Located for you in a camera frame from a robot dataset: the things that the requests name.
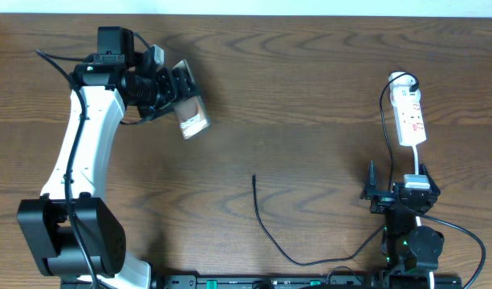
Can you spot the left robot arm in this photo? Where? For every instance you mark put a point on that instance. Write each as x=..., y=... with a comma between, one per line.
x=70, y=231

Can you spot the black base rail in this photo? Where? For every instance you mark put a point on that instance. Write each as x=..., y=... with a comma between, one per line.
x=276, y=282

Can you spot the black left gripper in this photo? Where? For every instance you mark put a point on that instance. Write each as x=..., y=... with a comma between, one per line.
x=176, y=89

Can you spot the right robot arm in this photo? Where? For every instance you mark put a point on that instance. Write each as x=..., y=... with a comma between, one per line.
x=411, y=249

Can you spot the white power strip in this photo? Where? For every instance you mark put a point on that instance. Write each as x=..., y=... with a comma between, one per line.
x=405, y=97

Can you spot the Galaxy S25 Ultra smartphone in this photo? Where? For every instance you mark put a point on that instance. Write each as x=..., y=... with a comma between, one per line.
x=189, y=110

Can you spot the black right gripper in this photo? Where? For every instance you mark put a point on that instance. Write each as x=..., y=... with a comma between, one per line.
x=384, y=200

